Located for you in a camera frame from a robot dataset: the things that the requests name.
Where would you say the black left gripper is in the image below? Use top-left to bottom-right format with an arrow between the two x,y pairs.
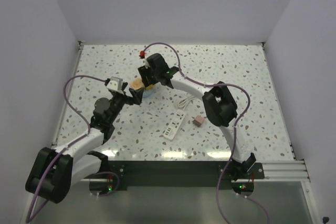
108,82 -> 144,124

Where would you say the yellow cube socket adapter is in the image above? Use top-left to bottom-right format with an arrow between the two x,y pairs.
145,84 -> 155,90

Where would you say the beige cube socket adapter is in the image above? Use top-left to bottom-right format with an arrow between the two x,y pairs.
130,78 -> 145,90

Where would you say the light blue round power socket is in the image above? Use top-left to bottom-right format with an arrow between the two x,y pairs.
142,87 -> 155,98

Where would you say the pink cube socket adapter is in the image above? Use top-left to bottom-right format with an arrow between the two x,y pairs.
193,115 -> 205,127

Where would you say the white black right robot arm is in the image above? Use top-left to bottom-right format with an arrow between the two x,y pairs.
138,54 -> 256,180

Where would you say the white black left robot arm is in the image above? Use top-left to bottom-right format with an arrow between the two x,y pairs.
25,88 -> 145,204

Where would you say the white power strip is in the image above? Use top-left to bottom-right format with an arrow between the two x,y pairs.
163,110 -> 186,140

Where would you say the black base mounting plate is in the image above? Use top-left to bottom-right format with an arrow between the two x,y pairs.
86,161 -> 265,190

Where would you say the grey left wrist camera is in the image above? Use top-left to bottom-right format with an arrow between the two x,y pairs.
104,77 -> 128,95

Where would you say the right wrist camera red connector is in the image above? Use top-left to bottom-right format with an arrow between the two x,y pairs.
139,50 -> 150,68

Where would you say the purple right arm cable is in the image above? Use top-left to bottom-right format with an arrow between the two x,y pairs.
143,41 -> 271,224

